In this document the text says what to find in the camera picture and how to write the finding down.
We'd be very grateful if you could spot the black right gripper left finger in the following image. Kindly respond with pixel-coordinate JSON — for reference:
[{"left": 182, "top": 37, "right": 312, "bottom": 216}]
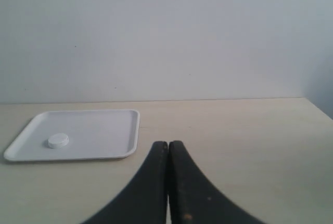
[{"left": 84, "top": 141, "right": 169, "bottom": 224}]

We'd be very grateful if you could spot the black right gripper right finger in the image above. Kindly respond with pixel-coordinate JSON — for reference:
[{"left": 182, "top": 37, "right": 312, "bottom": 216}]
[{"left": 168, "top": 141, "right": 263, "bottom": 223}]

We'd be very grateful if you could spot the white bottle cap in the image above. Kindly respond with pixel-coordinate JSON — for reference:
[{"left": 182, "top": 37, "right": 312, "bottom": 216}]
[{"left": 47, "top": 133, "right": 69, "bottom": 149}]

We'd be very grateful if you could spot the white plastic tray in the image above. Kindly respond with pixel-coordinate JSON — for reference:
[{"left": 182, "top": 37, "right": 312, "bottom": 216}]
[{"left": 4, "top": 109, "right": 140, "bottom": 162}]

